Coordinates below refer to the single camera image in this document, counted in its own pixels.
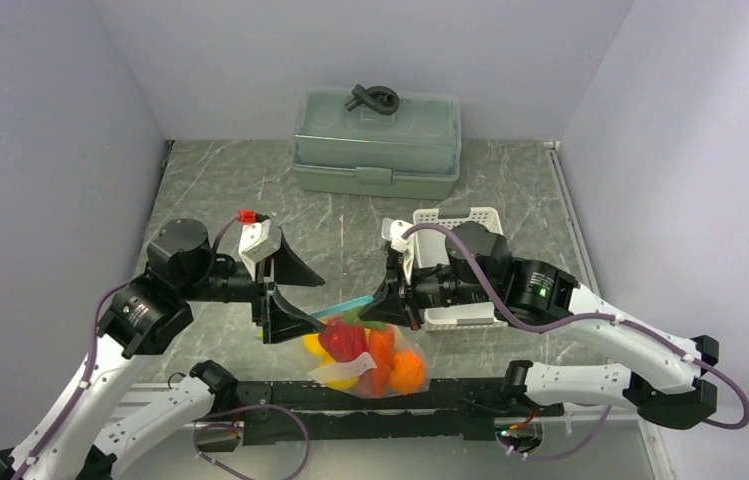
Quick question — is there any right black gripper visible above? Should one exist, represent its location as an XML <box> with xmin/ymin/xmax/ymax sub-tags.
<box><xmin>359</xmin><ymin>252</ymin><xmax>497</xmax><ymax>330</ymax></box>

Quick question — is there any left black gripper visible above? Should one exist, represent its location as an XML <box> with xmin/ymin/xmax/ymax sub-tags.
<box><xmin>182</xmin><ymin>232</ymin><xmax>327</xmax><ymax>339</ymax></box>

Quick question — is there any red orange carrot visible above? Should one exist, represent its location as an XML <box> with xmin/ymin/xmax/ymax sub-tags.
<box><xmin>359</xmin><ymin>327</ymin><xmax>396</xmax><ymax>398</ymax></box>

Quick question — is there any clear zip top bag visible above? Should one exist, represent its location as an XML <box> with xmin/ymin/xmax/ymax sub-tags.
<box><xmin>293</xmin><ymin>295</ymin><xmax>431</xmax><ymax>399</ymax></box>

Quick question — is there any red bell pepper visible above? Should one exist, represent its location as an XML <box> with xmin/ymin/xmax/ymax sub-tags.
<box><xmin>318</xmin><ymin>317</ymin><xmax>368</xmax><ymax>363</ymax></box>

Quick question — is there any white perforated plastic basket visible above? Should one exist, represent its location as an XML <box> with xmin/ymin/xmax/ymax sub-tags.
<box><xmin>412</xmin><ymin>207</ymin><xmax>507</xmax><ymax>331</ymax></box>

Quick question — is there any small yellow fruit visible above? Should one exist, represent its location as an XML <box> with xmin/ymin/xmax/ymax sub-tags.
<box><xmin>319</xmin><ymin>359</ymin><xmax>360</xmax><ymax>390</ymax></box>

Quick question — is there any yellow lemon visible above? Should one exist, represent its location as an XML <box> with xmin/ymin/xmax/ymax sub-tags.
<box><xmin>301</xmin><ymin>334</ymin><xmax>327</xmax><ymax>358</ymax></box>

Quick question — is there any orange tangerine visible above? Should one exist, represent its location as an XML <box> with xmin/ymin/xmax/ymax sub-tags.
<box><xmin>388</xmin><ymin>349</ymin><xmax>426</xmax><ymax>394</ymax></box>

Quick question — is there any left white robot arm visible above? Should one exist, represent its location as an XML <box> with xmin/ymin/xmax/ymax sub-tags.
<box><xmin>0</xmin><ymin>211</ymin><xmax>324</xmax><ymax>479</ymax></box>

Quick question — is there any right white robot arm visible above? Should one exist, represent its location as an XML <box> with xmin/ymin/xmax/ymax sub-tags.
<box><xmin>361</xmin><ymin>219</ymin><xmax>719</xmax><ymax>430</ymax></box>

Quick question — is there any green plastic storage box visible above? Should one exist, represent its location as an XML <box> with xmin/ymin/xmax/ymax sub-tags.
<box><xmin>291</xmin><ymin>88</ymin><xmax>462</xmax><ymax>200</ymax></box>

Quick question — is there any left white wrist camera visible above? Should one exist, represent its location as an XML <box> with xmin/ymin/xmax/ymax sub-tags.
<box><xmin>238</xmin><ymin>210</ymin><xmax>282</xmax><ymax>280</ymax></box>

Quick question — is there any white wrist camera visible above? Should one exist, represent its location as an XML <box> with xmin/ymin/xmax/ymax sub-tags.
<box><xmin>381</xmin><ymin>218</ymin><xmax>417</xmax><ymax>283</ymax></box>
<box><xmin>238</xmin><ymin>210</ymin><xmax>282</xmax><ymax>280</ymax></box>

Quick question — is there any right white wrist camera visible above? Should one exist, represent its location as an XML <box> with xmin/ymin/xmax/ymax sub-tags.
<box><xmin>381</xmin><ymin>218</ymin><xmax>417</xmax><ymax>283</ymax></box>

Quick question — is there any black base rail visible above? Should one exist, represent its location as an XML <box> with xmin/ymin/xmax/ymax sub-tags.
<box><xmin>226</xmin><ymin>377</ymin><xmax>531</xmax><ymax>441</ymax></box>

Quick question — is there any black knotted hose piece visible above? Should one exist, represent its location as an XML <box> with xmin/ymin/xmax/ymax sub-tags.
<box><xmin>344</xmin><ymin>84</ymin><xmax>402</xmax><ymax>117</ymax></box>

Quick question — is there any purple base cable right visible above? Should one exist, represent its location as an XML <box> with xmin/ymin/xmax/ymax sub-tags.
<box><xmin>497</xmin><ymin>404</ymin><xmax>614</xmax><ymax>464</ymax></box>

